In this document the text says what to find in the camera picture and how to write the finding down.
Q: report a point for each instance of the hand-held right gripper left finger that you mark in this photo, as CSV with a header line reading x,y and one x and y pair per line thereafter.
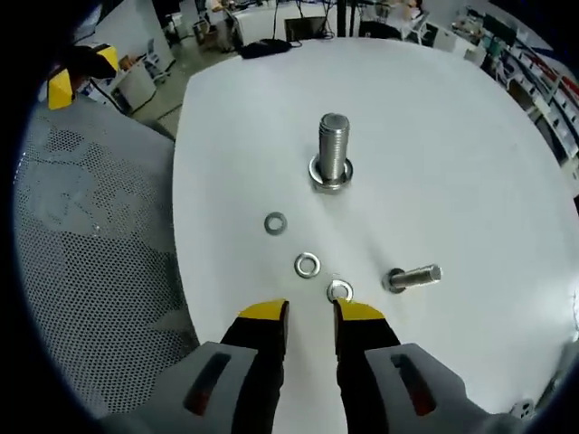
x,y
258,361

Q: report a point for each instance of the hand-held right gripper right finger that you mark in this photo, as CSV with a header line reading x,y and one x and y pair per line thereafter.
x,y
362,361

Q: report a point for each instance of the small threaded stud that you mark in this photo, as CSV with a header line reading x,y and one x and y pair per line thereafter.
x,y
418,276

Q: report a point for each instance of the steel hex nut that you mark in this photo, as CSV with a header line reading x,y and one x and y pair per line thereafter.
x,y
297,266

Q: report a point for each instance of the large steel washer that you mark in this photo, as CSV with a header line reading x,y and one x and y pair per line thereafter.
x,y
313,171

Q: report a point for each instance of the large threaded stud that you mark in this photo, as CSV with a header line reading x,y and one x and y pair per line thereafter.
x,y
334,144

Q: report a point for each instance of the white cabinet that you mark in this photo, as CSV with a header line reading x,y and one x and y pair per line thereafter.
x,y
135,86

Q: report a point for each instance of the white office chair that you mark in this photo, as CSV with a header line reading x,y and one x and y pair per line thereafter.
x,y
158,61

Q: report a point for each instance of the grey mesh chair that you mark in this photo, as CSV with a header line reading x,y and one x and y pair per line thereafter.
x,y
99,226

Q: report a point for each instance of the black bag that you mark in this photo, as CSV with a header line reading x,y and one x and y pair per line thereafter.
x,y
264,49

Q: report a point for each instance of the white handheld controller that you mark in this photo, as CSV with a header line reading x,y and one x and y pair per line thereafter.
x,y
524,408

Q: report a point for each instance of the shelf with white boxes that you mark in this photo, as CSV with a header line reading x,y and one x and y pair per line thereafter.
x,y
543,90

